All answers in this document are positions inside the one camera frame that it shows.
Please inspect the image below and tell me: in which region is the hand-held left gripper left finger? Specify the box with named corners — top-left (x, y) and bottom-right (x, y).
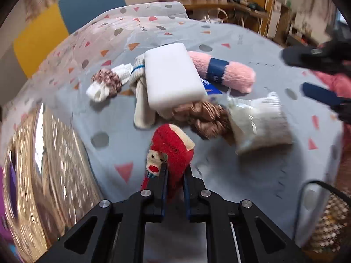
top-left (36, 163), bottom-right (169, 263)

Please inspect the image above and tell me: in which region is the woven wicker basket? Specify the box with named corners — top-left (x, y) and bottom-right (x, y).
top-left (311, 192), bottom-right (351, 254)

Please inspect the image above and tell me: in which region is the black wire loop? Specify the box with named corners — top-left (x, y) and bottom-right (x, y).
top-left (294, 180), bottom-right (351, 248)

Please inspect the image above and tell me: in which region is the pink scrunchie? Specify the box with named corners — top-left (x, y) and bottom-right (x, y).
top-left (91, 68), bottom-right (123, 98)

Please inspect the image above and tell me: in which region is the blue printed packet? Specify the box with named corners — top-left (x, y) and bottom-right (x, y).
top-left (201, 78), bottom-right (229, 97)

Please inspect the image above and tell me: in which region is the red knit sock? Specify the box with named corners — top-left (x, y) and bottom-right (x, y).
top-left (141, 124), bottom-right (196, 200)

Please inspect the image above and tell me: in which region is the pink sock with blue band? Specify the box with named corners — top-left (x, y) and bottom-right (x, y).
top-left (188, 51), bottom-right (256, 94)

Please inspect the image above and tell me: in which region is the beige sock with blue stripe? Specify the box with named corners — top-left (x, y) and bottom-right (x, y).
top-left (128, 55), bottom-right (165, 129)

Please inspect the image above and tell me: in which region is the white sock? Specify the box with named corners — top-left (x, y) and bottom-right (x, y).
top-left (86, 64), bottom-right (133, 103)

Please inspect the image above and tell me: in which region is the white cloth in plastic bag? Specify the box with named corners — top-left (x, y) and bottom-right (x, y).
top-left (226, 91), bottom-right (293, 154)

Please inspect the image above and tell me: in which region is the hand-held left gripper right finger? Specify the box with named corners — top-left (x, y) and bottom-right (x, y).
top-left (183, 167), bottom-right (310, 263)

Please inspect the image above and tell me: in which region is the white sponge block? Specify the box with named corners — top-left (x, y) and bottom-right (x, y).
top-left (144, 43), bottom-right (209, 110)

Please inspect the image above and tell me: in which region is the brown scrunchie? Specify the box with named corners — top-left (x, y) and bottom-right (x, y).
top-left (171, 101), bottom-right (232, 140)

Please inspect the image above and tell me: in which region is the gold patterned tissue box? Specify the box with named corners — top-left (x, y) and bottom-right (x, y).
top-left (0, 103), bottom-right (106, 263)

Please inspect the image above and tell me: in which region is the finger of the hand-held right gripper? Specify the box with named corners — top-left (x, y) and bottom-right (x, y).
top-left (302, 82), bottom-right (351, 121)
top-left (281, 45), bottom-right (330, 68)

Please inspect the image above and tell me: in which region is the wooden desk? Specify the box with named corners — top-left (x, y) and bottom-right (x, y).
top-left (183, 0), bottom-right (292, 46)

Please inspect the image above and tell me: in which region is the person's pink clothing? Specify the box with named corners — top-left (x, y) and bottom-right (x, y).
top-left (311, 70), bottom-right (351, 108)

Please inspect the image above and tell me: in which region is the multicolour padded headboard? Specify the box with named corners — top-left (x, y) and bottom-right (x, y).
top-left (13, 0), bottom-right (127, 79)

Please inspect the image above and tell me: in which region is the printed pillow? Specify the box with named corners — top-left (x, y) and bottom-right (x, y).
top-left (102, 1), bottom-right (188, 24)

